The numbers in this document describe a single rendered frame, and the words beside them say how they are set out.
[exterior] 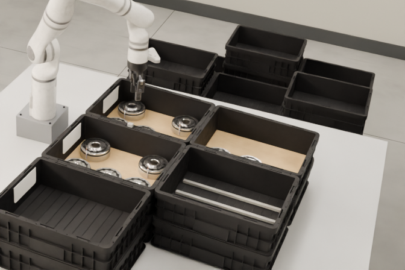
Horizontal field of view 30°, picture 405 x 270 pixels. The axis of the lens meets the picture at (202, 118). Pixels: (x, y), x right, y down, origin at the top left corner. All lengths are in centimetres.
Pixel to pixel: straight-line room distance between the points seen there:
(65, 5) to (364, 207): 128
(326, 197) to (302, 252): 34
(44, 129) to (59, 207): 55
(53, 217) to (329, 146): 124
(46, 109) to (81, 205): 57
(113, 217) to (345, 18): 349
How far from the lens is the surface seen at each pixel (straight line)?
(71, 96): 325
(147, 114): 290
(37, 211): 242
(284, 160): 275
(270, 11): 565
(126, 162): 264
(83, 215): 241
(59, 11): 257
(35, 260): 233
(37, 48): 273
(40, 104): 288
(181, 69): 397
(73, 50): 515
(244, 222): 229
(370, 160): 310
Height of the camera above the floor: 236
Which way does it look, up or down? 32 degrees down
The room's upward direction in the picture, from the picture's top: 7 degrees clockwise
